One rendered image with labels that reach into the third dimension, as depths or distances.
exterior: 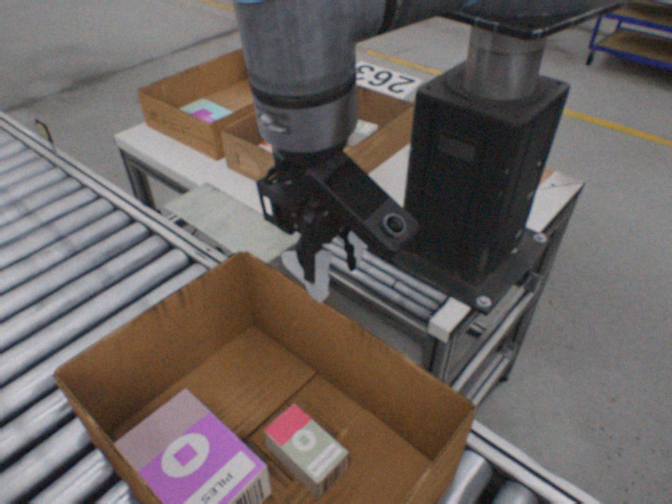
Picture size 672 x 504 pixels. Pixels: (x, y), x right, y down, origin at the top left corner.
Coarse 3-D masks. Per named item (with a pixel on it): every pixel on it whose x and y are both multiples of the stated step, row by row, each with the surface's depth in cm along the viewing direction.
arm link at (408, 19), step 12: (396, 0) 39; (408, 0) 39; (420, 0) 40; (432, 0) 40; (444, 0) 41; (456, 0) 42; (468, 0) 43; (396, 12) 39; (408, 12) 40; (420, 12) 41; (432, 12) 42; (444, 12) 44; (384, 24) 40; (396, 24) 41; (408, 24) 42
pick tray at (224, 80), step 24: (240, 48) 152; (192, 72) 142; (216, 72) 148; (240, 72) 155; (144, 96) 130; (168, 96) 139; (192, 96) 145; (216, 96) 149; (240, 96) 149; (168, 120) 129; (192, 120) 122; (216, 120) 119; (192, 144) 128; (216, 144) 122
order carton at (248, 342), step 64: (128, 320) 66; (192, 320) 74; (256, 320) 85; (320, 320) 71; (64, 384) 59; (128, 384) 70; (192, 384) 78; (256, 384) 77; (320, 384) 78; (384, 384) 68; (256, 448) 71; (384, 448) 70; (448, 448) 53
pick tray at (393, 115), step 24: (360, 96) 135; (384, 96) 130; (240, 120) 120; (384, 120) 134; (408, 120) 125; (240, 144) 114; (360, 144) 112; (384, 144) 121; (408, 144) 131; (240, 168) 119; (264, 168) 113
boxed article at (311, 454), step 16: (288, 416) 69; (304, 416) 69; (272, 432) 67; (288, 432) 67; (304, 432) 67; (320, 432) 67; (272, 448) 68; (288, 448) 66; (304, 448) 66; (320, 448) 66; (336, 448) 66; (288, 464) 67; (304, 464) 64; (320, 464) 64; (336, 464) 64; (304, 480) 65; (320, 480) 63; (336, 480) 67; (320, 496) 65
